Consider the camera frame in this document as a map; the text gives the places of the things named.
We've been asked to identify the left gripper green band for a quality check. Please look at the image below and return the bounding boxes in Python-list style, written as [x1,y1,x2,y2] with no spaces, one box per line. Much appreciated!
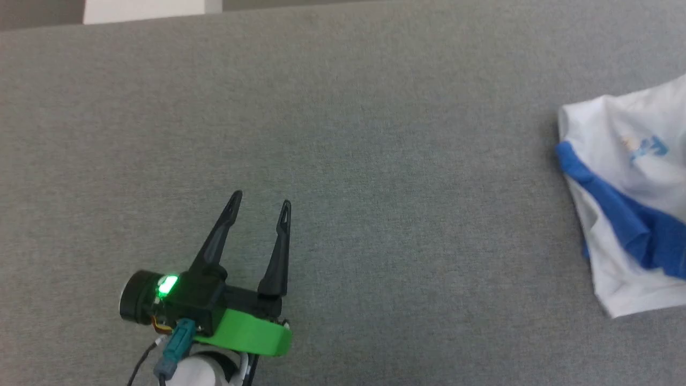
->
[158,190,293,358]

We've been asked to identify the white and blue shirt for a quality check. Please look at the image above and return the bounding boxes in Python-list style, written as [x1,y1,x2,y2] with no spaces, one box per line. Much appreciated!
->
[555,75,686,320]

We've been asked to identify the grey fabric sofa cushion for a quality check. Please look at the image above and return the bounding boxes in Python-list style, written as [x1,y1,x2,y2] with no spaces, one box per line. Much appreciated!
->
[0,0,686,386]

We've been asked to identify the white rectangular box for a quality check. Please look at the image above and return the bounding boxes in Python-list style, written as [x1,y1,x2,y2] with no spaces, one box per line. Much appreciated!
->
[83,0,223,25]

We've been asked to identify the teal connector left camera cable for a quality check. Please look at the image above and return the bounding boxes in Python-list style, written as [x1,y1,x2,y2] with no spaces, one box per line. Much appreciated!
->
[126,317,197,386]

